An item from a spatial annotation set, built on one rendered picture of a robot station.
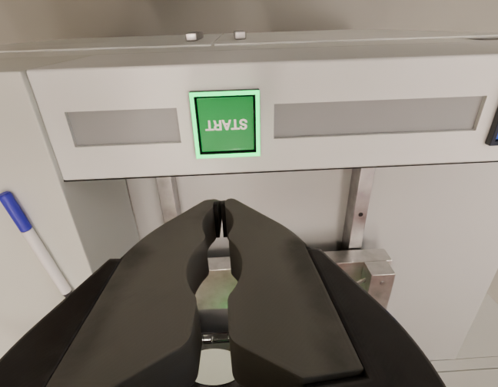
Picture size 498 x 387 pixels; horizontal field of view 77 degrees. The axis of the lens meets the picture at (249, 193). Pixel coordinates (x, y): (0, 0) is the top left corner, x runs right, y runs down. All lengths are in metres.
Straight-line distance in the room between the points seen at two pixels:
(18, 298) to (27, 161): 0.17
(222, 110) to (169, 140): 0.06
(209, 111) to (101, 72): 0.09
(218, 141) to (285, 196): 0.22
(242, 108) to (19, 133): 0.18
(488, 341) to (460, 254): 0.35
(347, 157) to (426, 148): 0.07
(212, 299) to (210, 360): 0.12
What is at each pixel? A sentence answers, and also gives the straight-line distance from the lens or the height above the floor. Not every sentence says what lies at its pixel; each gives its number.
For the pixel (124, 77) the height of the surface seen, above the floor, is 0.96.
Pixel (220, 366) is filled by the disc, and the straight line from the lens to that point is 0.59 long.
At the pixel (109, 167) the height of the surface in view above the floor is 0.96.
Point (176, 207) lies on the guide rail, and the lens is 0.44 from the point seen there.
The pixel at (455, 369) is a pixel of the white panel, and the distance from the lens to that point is 0.87.
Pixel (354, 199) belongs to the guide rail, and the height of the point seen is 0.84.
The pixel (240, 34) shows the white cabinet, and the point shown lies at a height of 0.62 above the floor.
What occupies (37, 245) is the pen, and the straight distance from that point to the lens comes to 0.36.
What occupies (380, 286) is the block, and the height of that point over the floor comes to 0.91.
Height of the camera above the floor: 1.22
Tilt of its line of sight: 61 degrees down
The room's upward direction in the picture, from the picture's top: 174 degrees clockwise
